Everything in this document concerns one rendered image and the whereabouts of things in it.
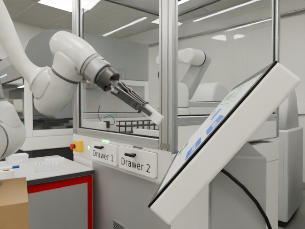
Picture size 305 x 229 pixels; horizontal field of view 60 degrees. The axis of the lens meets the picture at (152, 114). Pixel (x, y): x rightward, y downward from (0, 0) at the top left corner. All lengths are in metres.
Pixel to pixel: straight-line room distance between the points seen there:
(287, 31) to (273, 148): 2.82
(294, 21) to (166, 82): 3.46
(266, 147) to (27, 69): 1.36
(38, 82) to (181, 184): 0.64
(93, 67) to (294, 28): 3.79
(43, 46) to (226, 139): 1.99
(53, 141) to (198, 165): 1.92
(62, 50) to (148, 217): 0.83
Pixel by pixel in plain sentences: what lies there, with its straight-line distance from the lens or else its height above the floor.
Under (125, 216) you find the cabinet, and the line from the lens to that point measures 1.47.
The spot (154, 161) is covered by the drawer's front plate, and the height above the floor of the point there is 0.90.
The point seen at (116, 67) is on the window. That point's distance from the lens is 1.48.
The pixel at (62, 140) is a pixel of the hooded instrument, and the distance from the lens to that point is 2.30.
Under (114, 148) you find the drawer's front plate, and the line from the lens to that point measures 1.43.
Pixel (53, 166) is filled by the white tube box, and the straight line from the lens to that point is 1.69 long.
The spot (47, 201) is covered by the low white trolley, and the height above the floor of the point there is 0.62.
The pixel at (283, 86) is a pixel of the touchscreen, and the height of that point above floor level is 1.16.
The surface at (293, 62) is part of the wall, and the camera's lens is 4.30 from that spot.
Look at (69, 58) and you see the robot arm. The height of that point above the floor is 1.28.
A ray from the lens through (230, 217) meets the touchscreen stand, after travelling 0.66.
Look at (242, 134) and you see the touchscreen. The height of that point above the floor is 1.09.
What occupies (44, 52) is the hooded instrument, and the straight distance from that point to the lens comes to 2.28.
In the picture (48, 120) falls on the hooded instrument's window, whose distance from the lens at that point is 2.27.
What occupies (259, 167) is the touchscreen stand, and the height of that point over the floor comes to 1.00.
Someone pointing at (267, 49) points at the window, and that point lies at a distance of 1.80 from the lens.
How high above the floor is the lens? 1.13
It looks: 1 degrees down
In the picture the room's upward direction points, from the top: straight up
